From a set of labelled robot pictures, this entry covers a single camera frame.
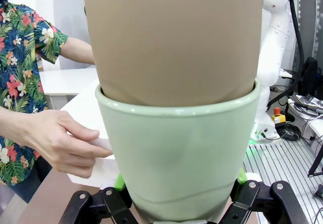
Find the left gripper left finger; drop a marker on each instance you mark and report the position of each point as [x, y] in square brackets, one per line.
[101, 209]

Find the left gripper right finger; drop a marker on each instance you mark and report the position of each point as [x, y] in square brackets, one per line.
[265, 206]

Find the white plastic basket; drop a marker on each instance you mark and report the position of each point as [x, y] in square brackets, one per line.
[106, 168]

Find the light green plastic cup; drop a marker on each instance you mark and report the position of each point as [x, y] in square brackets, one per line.
[176, 145]

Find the brown plastic cup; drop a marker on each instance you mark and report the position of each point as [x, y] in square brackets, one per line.
[171, 45]

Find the person's left forearm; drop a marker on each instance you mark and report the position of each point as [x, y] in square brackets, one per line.
[78, 51]

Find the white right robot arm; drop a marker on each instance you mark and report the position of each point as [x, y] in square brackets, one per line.
[273, 45]

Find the person's right forearm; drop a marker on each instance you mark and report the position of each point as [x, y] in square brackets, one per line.
[12, 125]

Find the person's right hand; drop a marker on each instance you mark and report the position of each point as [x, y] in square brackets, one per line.
[55, 143]

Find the yellow emergency stop button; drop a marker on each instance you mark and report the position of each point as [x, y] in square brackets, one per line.
[277, 119]

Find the white side table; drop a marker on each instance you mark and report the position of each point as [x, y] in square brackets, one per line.
[63, 82]

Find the black box device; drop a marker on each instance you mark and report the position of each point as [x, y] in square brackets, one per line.
[310, 77]

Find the person in floral shirt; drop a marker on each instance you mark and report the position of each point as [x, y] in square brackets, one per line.
[20, 82]

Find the aluminium slotted base plate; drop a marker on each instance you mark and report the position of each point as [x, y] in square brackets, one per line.
[277, 168]

